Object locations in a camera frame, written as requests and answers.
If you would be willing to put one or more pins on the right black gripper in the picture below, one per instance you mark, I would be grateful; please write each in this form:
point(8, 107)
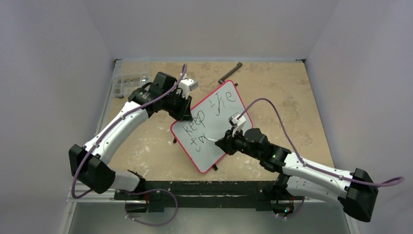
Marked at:
point(230, 144)

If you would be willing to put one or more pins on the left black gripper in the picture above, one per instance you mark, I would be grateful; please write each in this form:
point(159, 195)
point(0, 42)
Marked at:
point(183, 113)

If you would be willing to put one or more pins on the red framed whiteboard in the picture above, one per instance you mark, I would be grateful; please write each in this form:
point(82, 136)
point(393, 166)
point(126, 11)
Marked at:
point(210, 120)

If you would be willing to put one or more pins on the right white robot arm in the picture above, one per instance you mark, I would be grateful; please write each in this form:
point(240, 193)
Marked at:
point(351, 189)

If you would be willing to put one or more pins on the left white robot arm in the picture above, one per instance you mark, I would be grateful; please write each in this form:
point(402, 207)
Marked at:
point(89, 162)

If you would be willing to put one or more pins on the clear plastic screw box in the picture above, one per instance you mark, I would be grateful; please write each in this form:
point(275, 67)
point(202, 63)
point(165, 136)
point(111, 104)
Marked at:
point(124, 85)

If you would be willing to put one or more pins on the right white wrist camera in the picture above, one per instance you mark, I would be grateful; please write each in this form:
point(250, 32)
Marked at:
point(237, 122)

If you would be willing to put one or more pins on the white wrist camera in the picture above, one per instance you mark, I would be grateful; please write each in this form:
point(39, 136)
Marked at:
point(186, 86)
point(237, 122)

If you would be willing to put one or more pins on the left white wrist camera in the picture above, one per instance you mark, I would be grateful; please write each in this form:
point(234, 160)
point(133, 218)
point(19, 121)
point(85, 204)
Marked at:
point(186, 86)

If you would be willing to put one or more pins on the black crank handle tool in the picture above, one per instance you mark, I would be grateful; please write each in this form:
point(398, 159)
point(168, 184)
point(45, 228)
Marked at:
point(229, 73)

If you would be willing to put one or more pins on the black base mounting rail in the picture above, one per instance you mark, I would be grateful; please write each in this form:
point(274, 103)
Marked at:
point(155, 196)

